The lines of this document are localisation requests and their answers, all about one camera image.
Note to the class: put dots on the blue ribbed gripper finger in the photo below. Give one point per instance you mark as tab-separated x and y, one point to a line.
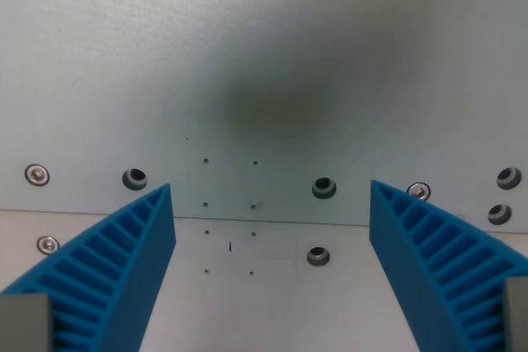
396	253
140	253

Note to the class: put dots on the silver socket screw with washer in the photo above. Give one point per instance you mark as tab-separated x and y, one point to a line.
37	174
419	191
47	243

